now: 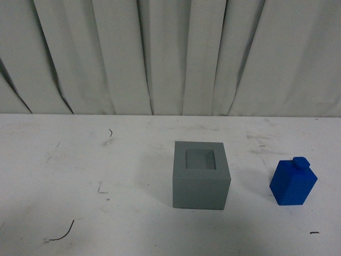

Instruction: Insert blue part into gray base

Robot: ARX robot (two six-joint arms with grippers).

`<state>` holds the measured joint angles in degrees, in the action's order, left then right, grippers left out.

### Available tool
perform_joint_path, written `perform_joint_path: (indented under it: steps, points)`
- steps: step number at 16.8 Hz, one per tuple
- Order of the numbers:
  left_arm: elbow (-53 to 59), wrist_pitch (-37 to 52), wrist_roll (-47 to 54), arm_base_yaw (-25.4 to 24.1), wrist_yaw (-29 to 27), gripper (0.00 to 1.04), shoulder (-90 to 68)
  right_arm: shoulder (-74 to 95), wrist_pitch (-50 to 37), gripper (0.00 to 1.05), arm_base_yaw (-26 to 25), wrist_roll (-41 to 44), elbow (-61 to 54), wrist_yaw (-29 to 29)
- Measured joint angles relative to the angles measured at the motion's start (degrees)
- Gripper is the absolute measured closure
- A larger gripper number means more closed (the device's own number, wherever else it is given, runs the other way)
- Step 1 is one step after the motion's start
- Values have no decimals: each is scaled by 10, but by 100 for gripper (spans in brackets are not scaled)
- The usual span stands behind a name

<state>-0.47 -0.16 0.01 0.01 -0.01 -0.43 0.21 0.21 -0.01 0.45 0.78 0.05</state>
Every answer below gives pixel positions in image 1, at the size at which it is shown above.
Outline blue block with knob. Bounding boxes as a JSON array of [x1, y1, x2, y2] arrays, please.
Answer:
[[270, 157, 318, 206]]

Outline gray cube base with hole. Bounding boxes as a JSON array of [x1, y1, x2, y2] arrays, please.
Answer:
[[173, 141, 231, 210]]

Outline white curtain backdrop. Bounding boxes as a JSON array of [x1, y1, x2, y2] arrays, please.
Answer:
[[1, 1, 340, 117]]

